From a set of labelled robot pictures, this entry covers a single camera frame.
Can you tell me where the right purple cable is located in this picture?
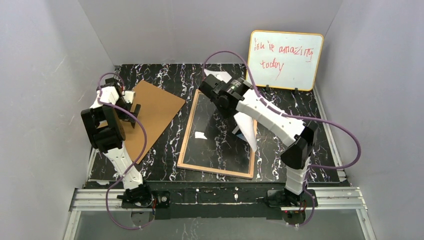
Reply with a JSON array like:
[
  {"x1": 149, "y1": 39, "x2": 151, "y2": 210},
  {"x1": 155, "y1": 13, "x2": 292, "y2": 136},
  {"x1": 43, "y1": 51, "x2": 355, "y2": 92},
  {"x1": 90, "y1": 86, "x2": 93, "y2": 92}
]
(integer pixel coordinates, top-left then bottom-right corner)
[{"x1": 201, "y1": 50, "x2": 362, "y2": 227}]

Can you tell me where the black marble pattern mat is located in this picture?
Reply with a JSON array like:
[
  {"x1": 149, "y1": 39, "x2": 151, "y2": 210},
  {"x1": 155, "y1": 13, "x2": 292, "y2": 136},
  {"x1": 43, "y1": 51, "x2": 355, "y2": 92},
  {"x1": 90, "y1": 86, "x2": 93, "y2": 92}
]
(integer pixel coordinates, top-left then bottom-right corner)
[{"x1": 85, "y1": 63, "x2": 342, "y2": 184}]

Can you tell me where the brown cardboard backing board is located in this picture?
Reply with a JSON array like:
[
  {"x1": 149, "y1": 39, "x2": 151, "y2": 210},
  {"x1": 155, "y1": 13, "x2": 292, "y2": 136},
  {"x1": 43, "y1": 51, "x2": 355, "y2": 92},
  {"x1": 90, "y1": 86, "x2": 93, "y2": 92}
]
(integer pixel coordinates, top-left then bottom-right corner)
[{"x1": 97, "y1": 80, "x2": 187, "y2": 165}]

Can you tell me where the aluminium rail base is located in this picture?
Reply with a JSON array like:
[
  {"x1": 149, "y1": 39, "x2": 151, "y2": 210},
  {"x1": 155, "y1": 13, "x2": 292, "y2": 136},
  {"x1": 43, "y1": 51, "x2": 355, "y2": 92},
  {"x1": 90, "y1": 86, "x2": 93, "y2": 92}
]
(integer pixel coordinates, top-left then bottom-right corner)
[{"x1": 63, "y1": 182, "x2": 376, "y2": 240}]

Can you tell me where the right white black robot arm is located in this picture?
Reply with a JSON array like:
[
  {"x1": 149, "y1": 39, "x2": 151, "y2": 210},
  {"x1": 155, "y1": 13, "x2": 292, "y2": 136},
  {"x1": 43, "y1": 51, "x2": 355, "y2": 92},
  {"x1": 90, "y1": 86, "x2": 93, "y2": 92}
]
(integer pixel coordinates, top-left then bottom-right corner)
[{"x1": 198, "y1": 74, "x2": 318, "y2": 210}]

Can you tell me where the white wooden picture frame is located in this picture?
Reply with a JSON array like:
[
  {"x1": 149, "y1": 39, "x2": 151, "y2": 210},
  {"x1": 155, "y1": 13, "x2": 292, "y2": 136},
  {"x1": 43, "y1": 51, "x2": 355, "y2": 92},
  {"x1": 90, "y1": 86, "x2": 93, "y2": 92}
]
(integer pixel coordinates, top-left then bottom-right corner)
[{"x1": 176, "y1": 88, "x2": 260, "y2": 180}]

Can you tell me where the printed photo with white border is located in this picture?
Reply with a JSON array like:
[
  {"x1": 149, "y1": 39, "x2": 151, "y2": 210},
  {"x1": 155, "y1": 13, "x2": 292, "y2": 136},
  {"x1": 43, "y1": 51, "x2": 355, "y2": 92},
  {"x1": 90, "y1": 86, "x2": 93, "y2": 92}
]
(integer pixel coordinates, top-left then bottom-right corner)
[{"x1": 203, "y1": 69, "x2": 257, "y2": 152}]

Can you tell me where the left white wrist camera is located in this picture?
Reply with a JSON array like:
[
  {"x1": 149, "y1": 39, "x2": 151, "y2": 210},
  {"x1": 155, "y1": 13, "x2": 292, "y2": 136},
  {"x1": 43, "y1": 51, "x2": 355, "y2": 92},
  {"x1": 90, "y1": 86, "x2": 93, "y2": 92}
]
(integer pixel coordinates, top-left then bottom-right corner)
[{"x1": 122, "y1": 90, "x2": 136, "y2": 104}]

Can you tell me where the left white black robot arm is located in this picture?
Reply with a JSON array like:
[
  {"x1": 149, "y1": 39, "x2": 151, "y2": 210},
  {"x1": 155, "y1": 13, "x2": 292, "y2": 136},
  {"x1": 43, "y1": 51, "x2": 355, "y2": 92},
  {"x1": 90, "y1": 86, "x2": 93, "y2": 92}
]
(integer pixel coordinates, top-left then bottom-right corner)
[{"x1": 80, "y1": 74, "x2": 154, "y2": 208}]

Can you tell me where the clear plastic sheet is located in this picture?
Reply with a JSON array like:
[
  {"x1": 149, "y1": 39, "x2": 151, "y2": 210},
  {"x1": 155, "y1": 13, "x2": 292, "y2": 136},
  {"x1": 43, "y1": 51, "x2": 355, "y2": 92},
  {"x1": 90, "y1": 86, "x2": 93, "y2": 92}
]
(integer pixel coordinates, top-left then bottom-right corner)
[{"x1": 184, "y1": 93, "x2": 256, "y2": 175}]

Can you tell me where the yellow rimmed whiteboard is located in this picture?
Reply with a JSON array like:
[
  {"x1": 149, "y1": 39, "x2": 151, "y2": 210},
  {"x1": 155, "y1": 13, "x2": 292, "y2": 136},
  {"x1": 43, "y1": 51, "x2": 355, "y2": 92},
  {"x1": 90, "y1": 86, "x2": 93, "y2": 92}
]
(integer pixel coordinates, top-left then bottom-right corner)
[{"x1": 247, "y1": 30, "x2": 324, "y2": 92}]

